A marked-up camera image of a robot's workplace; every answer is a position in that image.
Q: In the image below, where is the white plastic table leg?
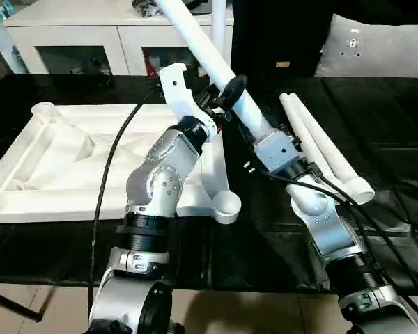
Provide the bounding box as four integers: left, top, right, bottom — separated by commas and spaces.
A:
279, 93, 335, 182
288, 93, 376, 205
156, 0, 278, 140
211, 0, 228, 65

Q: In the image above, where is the black cabinet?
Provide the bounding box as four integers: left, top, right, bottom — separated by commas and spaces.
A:
231, 0, 335, 79

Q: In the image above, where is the dark clutter pile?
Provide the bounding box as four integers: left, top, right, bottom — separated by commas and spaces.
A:
132, 0, 167, 18

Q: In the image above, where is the grey cushion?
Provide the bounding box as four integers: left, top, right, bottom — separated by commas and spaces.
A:
315, 13, 418, 78

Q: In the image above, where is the white cabinet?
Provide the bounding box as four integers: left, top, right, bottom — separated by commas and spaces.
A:
5, 6, 234, 76

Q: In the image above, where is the black mat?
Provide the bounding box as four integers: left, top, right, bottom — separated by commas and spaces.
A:
0, 73, 418, 295

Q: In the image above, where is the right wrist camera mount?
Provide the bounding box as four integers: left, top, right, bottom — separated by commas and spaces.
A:
254, 130, 306, 174

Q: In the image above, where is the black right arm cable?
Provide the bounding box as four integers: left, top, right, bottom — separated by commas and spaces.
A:
245, 161, 418, 314

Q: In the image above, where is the black metal frame leg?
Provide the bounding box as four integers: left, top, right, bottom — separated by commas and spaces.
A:
0, 287, 55, 323

